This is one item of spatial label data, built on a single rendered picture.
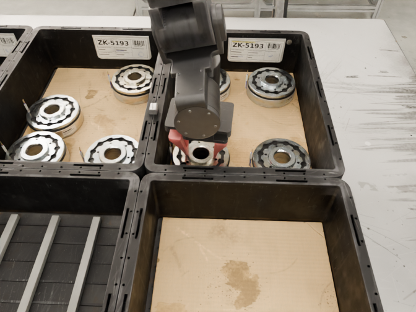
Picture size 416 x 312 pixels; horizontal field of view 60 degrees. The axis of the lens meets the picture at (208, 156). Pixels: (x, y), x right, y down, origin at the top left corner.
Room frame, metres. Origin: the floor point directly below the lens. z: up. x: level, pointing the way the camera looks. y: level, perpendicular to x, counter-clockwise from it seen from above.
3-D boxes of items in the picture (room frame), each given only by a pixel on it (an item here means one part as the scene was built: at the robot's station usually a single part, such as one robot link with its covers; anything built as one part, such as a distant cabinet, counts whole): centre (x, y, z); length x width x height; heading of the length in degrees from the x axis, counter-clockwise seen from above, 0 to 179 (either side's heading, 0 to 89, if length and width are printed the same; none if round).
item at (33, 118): (0.53, 0.31, 0.86); 0.10 x 0.10 x 0.01
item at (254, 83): (0.62, -0.14, 0.86); 0.10 x 0.10 x 0.01
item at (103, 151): (0.41, 0.17, 0.86); 0.05 x 0.05 x 0.01
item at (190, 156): (0.41, 0.01, 0.86); 0.05 x 0.05 x 0.01
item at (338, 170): (0.52, -0.06, 0.92); 0.40 x 0.30 x 0.02; 178
